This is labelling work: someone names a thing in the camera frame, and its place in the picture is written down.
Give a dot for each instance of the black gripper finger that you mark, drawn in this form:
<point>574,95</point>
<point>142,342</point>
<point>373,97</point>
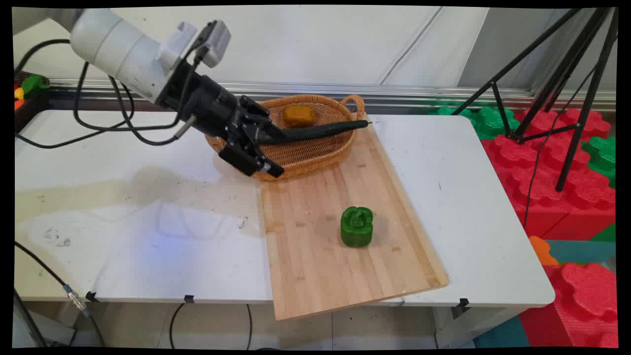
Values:
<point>249,160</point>
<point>259,123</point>

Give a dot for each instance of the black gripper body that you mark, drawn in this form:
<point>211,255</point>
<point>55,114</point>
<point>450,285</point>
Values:
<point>209,106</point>

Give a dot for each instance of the dark green cucumber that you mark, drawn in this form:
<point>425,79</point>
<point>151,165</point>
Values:
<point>320,132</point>

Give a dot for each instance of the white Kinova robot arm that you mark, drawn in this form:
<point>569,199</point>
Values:
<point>118,47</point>

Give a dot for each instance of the yellow potato toy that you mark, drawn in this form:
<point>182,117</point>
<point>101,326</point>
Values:
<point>298,116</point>

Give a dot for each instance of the woven wicker basket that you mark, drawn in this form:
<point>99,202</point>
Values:
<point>305,158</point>

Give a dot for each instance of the bamboo cutting board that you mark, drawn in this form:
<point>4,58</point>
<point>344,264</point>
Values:
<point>315,256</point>

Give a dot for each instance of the green bell pepper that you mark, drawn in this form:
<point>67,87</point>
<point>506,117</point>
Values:
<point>356,229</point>

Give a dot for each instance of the dark toy crate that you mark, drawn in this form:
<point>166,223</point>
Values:
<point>34,106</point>

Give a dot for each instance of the green toy vegetable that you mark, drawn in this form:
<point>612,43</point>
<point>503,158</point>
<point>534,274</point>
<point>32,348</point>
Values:
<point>34,84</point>

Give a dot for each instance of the orange toy vegetable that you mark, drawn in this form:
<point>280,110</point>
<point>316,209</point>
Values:
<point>18,104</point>

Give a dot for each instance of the yellow toy vegetable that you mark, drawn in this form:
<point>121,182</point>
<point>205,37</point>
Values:
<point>18,92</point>

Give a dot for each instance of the green foam block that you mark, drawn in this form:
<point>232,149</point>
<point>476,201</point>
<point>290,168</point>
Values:
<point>485,121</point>
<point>602,155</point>

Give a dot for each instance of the white table leg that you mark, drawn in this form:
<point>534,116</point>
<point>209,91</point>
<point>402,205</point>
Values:
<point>461,328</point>

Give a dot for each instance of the large red foam block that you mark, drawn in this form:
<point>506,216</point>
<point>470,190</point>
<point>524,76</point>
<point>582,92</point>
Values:
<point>547,167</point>

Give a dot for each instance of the orange foam piece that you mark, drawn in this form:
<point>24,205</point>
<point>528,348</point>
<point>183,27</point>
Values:
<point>541,250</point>

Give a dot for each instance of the black tripod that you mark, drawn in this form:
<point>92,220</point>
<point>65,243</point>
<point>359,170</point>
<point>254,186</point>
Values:
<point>565,172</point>

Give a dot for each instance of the teal foam mat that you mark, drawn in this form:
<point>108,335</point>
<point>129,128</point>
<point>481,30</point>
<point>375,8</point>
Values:
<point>581,250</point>

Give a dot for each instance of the gray wrist camera box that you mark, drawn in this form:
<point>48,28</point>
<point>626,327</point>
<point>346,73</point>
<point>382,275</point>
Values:
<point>217,42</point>

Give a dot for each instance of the aluminium window rail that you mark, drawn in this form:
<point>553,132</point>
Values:
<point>315,90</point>

